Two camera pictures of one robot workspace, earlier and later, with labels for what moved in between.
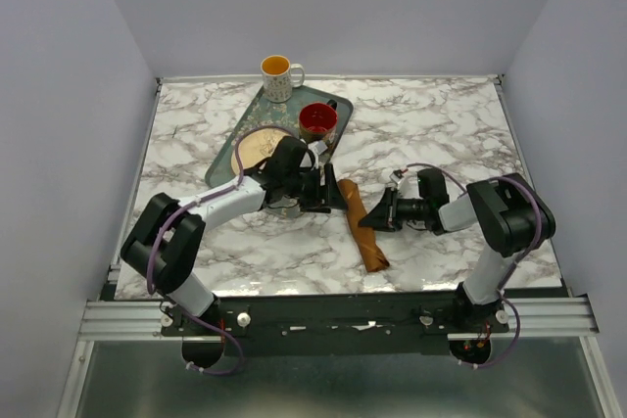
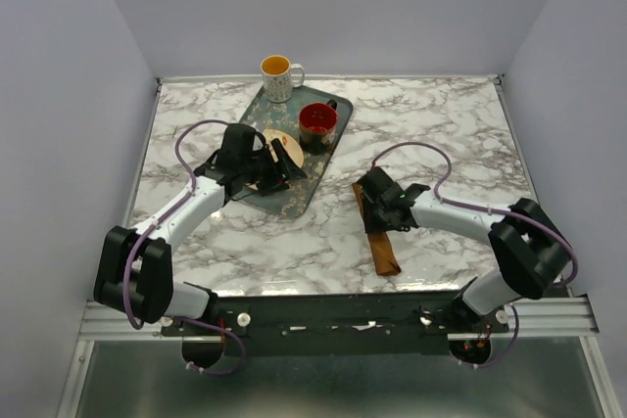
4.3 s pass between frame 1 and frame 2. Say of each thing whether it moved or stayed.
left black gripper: moved
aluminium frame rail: stayed
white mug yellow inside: stayed
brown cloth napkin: moved
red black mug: stayed
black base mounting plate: stayed
